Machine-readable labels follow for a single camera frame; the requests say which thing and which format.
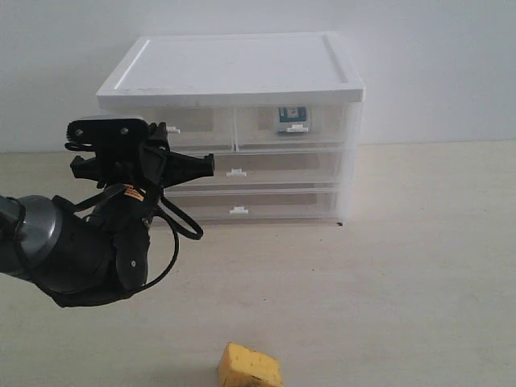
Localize black cable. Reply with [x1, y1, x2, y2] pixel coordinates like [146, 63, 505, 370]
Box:
[11, 136, 205, 295]

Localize white plastic drawer cabinet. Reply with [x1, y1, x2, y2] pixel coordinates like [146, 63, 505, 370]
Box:
[97, 31, 364, 223]

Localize white blue pill bottle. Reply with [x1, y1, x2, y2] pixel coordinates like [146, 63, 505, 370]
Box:
[276, 106, 311, 135]

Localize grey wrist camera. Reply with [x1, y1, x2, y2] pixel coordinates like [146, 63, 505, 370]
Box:
[64, 115, 150, 152]

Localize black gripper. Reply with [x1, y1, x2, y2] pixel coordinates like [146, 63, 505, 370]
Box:
[70, 123, 214, 194]

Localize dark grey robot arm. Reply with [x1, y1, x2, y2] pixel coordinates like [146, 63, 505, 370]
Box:
[1, 116, 214, 308]

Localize yellow sponge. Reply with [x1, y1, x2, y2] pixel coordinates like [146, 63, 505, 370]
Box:
[218, 342, 285, 387]

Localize clear drawer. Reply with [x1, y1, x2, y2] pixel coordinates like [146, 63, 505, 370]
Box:
[167, 189, 343, 222]
[174, 152, 345, 190]
[148, 108, 233, 152]
[235, 106, 353, 152]

